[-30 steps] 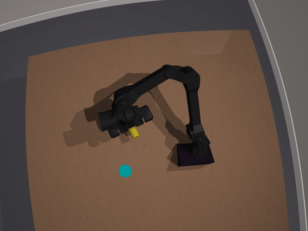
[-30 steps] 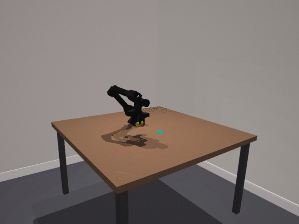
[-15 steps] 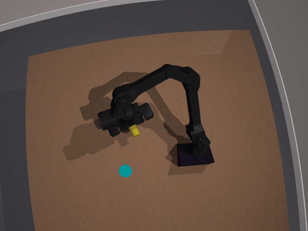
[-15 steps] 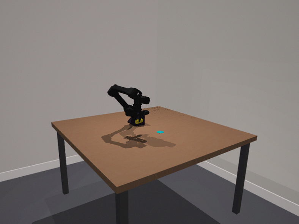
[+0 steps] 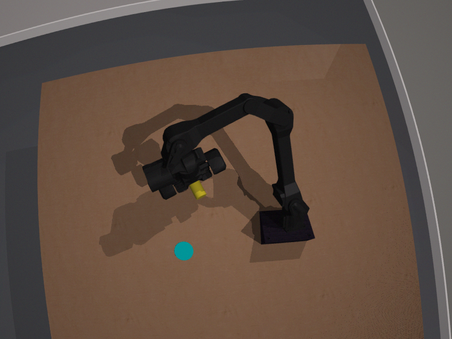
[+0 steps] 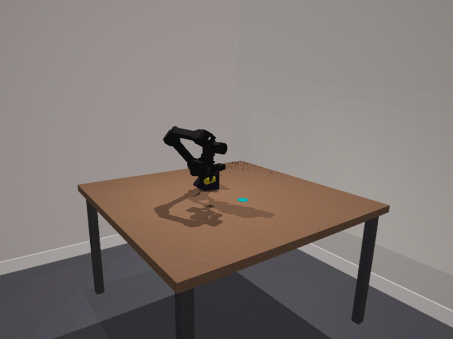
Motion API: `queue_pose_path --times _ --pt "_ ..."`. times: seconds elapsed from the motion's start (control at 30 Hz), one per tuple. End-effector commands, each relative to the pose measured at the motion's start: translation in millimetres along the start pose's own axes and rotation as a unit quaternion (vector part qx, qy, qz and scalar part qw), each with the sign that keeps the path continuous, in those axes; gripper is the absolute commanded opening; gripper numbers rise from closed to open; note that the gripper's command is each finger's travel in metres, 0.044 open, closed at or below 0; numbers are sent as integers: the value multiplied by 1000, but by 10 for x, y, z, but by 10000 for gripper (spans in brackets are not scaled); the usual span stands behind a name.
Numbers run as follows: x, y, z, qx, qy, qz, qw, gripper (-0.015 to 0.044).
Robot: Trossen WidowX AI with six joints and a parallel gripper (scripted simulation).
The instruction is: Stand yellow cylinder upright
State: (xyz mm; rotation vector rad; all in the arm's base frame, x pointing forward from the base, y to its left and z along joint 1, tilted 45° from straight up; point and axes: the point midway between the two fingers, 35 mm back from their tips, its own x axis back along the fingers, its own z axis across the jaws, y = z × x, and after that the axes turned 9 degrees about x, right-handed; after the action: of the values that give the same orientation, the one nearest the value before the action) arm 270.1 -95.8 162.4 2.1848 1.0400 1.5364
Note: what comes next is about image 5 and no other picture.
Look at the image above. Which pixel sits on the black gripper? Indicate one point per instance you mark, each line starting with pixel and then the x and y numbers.
pixel 214 160

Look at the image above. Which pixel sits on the cyan circle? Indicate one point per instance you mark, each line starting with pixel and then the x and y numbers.
pixel 183 250

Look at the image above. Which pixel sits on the yellow cylinder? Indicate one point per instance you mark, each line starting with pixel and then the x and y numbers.
pixel 197 190

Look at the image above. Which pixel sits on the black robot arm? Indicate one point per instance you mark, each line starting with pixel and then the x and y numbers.
pixel 179 156

